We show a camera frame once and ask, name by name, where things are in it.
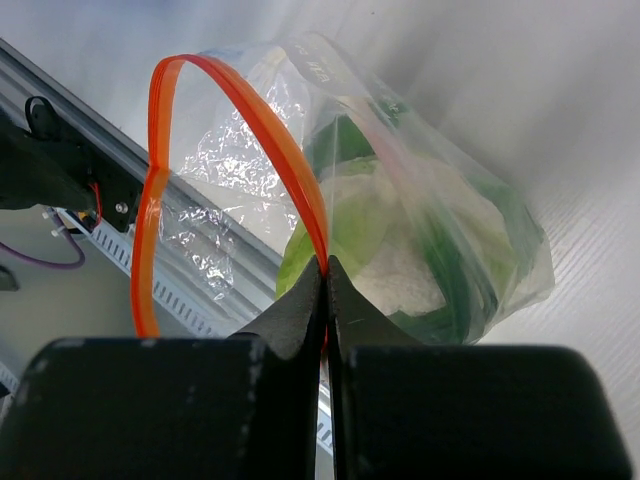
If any green lettuce leaf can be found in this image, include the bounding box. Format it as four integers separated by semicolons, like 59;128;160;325
304;112;554;344

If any aluminium mounting rail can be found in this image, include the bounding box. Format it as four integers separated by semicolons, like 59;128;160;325
1;43;279;333

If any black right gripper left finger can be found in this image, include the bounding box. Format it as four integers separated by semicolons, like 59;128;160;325
1;260;321;479

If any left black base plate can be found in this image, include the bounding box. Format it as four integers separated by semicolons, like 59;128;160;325
24;96;142;233

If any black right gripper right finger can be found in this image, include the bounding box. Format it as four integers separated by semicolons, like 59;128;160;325
326;258;633;479

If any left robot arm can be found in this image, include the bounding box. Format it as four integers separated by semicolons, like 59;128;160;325
1;117;97;210

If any white cauliflower with leaves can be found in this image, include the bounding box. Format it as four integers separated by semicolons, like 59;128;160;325
312;153;519;318

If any clear zip top bag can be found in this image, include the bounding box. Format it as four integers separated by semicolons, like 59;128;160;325
131;33;555;344

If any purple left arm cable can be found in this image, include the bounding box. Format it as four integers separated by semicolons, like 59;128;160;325
0;209;87;272

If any white slotted cable duct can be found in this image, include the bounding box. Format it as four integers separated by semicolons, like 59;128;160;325
88;221;234;337

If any green onion stalk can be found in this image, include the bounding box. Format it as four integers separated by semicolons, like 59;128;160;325
415;213;498;344

